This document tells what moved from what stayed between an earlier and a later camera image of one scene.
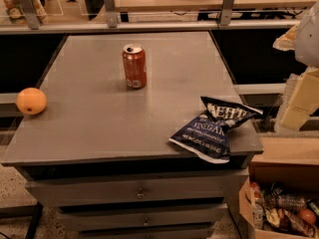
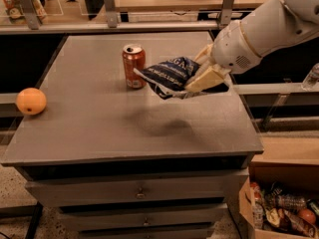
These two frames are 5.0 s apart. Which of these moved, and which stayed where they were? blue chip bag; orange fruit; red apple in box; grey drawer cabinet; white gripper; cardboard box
Moved: white gripper; blue chip bag
Stayed: red apple in box; cardboard box; orange fruit; grey drawer cabinet
